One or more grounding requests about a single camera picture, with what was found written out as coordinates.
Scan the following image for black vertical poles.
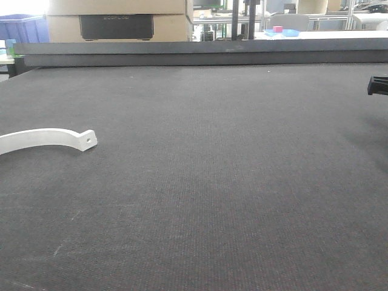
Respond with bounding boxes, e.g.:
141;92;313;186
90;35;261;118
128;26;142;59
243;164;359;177
230;0;264;41

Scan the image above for blue plastic crate background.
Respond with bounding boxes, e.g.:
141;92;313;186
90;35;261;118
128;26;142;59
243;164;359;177
1;14;50;43

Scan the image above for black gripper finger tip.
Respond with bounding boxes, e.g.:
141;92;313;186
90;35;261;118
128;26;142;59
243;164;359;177
367;76;388;96

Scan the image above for dark raised table edge board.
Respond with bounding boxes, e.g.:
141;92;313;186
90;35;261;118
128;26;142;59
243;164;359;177
14;38;387;67

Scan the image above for white curved pipe clamp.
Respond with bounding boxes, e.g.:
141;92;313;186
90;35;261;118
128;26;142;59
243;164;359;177
1;128;98;155

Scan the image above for blue tray with pink block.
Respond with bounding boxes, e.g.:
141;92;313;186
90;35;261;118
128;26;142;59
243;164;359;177
264;25;300;37

